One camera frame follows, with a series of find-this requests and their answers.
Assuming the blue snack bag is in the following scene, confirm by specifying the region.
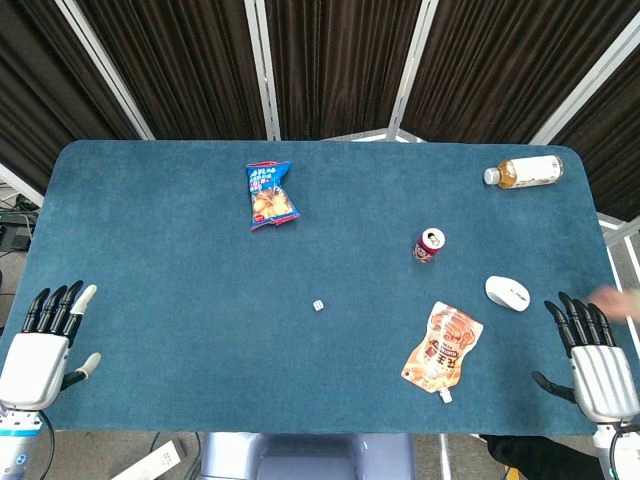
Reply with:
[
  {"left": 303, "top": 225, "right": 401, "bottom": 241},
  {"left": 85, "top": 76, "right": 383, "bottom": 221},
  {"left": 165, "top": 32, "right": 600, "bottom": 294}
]
[{"left": 245, "top": 160, "right": 302, "bottom": 233}]

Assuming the red drink can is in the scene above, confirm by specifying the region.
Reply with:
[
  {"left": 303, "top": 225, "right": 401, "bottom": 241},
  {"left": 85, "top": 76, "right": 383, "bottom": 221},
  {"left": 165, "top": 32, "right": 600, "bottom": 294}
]
[{"left": 412, "top": 227, "right": 448, "bottom": 265}]

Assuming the black equipment with cables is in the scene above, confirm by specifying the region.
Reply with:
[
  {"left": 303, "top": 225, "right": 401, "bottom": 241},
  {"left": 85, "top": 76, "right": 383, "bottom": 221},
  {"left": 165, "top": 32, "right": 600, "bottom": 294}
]
[{"left": 0, "top": 194, "right": 40, "bottom": 254}]

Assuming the person's bare hand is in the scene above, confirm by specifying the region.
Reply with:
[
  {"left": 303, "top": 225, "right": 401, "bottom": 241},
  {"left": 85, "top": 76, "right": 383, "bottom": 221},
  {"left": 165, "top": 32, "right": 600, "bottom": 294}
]
[{"left": 587, "top": 286, "right": 640, "bottom": 321}]

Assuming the white frame post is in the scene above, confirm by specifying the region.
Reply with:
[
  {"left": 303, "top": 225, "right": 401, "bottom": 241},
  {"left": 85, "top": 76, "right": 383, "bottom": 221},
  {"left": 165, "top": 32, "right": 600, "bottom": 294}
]
[
  {"left": 243, "top": 0, "right": 282, "bottom": 141},
  {"left": 528, "top": 22, "right": 640, "bottom": 146},
  {"left": 53, "top": 0, "right": 155, "bottom": 141},
  {"left": 386, "top": 0, "right": 440, "bottom": 141}
]

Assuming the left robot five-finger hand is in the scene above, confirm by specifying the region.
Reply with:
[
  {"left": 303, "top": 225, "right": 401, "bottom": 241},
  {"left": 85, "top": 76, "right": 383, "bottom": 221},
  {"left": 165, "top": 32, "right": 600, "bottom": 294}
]
[{"left": 0, "top": 279, "right": 103, "bottom": 412}]

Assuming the tea bottle white label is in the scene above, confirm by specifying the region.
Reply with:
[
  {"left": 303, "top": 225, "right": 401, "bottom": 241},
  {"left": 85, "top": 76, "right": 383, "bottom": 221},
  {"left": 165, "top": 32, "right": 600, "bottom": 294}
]
[{"left": 483, "top": 154, "right": 565, "bottom": 190}]

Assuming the dark brown curtain panel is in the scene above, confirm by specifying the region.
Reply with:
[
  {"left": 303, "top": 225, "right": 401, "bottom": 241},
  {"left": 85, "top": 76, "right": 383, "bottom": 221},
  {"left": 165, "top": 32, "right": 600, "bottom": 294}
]
[
  {"left": 0, "top": 0, "right": 141, "bottom": 181},
  {"left": 264, "top": 0, "right": 426, "bottom": 141},
  {"left": 549, "top": 59, "right": 640, "bottom": 221},
  {"left": 402, "top": 0, "right": 640, "bottom": 144},
  {"left": 74, "top": 0, "right": 266, "bottom": 141}
]

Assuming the blue felt table mat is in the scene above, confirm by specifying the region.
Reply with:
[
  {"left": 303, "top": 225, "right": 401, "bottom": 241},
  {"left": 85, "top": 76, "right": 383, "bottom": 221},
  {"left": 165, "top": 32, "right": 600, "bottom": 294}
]
[{"left": 0, "top": 139, "right": 636, "bottom": 435}]

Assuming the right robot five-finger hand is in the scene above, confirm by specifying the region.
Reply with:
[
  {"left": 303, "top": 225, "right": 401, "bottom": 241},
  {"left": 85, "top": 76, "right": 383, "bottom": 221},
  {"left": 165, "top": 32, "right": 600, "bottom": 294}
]
[{"left": 531, "top": 291, "right": 640, "bottom": 425}]

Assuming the orange spout pouch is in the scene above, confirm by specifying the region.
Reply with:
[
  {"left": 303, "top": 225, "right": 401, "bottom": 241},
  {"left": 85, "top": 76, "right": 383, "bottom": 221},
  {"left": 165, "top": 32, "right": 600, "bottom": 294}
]
[{"left": 400, "top": 301, "right": 485, "bottom": 404}]

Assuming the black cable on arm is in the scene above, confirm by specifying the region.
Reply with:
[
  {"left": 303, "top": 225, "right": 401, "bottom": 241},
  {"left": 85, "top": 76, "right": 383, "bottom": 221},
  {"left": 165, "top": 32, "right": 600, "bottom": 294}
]
[{"left": 38, "top": 409, "right": 57, "bottom": 480}]

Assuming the lavender robot base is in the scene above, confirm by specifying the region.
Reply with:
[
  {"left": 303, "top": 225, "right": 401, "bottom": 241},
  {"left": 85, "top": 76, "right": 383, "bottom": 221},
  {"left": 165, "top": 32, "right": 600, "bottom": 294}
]
[{"left": 199, "top": 432, "right": 416, "bottom": 480}]

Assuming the white computer mouse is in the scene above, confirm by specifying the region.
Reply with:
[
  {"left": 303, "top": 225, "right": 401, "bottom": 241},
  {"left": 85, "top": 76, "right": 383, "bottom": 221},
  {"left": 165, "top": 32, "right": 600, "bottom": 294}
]
[{"left": 484, "top": 275, "right": 532, "bottom": 313}]

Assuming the person's dark clothing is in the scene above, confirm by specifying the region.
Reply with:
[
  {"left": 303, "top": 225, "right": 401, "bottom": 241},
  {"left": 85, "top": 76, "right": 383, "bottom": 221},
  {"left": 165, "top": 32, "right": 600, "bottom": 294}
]
[{"left": 482, "top": 434, "right": 601, "bottom": 480}]

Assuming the white power strip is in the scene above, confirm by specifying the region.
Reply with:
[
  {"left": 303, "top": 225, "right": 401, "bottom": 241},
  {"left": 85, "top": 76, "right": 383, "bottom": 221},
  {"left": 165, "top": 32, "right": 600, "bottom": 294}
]
[{"left": 110, "top": 439, "right": 182, "bottom": 480}]

